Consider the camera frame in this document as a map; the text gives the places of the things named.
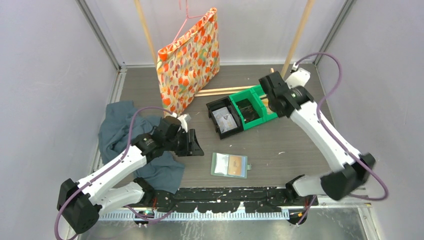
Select cards in black bin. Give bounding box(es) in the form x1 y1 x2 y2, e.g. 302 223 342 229
212 107 238 134

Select pink wire hanger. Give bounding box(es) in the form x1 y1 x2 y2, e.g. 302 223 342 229
171 0 204 44

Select tan credit card in holder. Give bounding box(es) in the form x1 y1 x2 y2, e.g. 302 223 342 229
228 155 243 176

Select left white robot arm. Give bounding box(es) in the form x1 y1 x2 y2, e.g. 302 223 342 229
55 113 204 235

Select yellow cards in right bin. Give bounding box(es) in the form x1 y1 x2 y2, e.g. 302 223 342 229
260 95 275 115

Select black storage bin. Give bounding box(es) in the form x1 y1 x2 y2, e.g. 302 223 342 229
206 96 244 140

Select wooden clothes rack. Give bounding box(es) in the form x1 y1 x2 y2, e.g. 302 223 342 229
133 0 316 97

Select green bin left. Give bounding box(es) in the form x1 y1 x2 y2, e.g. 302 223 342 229
229 89 267 131

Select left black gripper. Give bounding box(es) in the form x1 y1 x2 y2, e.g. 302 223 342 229
164 128 204 157

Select orange floral hanging garment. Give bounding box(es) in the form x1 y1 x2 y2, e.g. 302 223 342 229
156 7 220 114

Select blue-grey cloth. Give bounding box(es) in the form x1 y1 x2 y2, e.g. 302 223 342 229
98 101 185 194

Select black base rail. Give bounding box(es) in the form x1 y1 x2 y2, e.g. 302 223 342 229
121 186 319 215

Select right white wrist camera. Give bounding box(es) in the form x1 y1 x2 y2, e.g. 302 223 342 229
285 63 311 89

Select green bin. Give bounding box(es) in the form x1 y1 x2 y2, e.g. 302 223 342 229
251 85 278 122
229 89 267 131

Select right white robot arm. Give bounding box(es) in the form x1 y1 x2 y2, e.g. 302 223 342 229
259 71 376 205

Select green bin right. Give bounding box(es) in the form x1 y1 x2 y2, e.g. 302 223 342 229
251 85 278 122

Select cards in left green bin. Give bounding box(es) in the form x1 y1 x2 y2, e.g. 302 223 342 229
236 99 260 124

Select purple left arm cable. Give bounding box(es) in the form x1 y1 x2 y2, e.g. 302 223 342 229
53 106 176 240

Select green card holder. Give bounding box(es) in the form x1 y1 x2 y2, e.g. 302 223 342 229
210 152 252 179

